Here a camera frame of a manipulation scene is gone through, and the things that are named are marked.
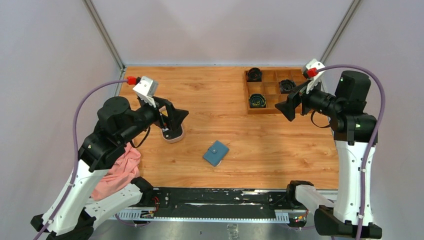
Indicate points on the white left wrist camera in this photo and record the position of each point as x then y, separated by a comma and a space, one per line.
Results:
145, 90

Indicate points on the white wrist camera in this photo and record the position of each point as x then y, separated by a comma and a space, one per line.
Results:
311, 71
145, 90

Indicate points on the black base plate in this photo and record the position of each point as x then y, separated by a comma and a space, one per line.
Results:
220, 204

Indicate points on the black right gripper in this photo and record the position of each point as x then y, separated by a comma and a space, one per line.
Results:
287, 107

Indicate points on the blue leather card holder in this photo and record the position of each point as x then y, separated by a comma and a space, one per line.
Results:
215, 153

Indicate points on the black blue rosette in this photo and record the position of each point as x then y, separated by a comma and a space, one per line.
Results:
257, 100

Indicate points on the pink cloth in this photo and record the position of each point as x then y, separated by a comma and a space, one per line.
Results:
122, 172

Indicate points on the black rosette top left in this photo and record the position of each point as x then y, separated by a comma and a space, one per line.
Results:
254, 75

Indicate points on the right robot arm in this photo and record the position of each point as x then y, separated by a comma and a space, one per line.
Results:
355, 136

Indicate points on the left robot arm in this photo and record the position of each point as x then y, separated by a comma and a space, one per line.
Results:
99, 159

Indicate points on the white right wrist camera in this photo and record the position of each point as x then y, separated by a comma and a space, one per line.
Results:
311, 71

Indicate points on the wooden compartment tray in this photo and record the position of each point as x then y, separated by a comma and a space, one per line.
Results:
269, 87

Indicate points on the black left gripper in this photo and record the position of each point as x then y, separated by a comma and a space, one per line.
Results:
173, 119

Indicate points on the aluminium frame rail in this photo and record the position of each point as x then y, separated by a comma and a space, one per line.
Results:
344, 215

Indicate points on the black rosette middle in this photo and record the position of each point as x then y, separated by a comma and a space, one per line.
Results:
286, 86

